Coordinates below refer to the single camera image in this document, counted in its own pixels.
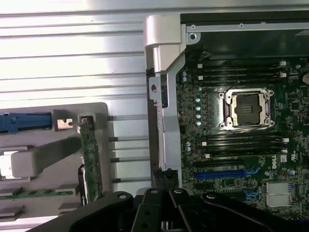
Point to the hard disk in blue carrier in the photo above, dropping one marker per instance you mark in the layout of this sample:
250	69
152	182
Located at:
24	122

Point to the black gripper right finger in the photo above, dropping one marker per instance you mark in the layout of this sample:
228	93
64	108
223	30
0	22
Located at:
186	215

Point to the silver chipset heatsink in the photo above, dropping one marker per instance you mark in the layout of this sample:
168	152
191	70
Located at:
278	194

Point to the blue expansion slot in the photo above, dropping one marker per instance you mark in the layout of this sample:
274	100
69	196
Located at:
217	175

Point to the green motherboard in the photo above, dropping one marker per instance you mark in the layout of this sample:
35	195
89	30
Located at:
289	145

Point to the green RAM stick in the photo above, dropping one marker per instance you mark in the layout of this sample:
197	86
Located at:
36	194

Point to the silver CPU chip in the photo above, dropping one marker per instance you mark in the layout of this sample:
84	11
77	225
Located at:
4	166

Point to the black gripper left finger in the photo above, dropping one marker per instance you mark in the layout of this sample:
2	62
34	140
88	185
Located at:
149	210

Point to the grey plastic parts rack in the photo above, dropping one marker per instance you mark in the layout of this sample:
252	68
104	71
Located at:
60	145

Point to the metal CPU socket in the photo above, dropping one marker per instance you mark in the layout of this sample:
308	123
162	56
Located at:
246	110

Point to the open black PC case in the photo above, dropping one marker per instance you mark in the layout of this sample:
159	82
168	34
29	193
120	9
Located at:
169	120

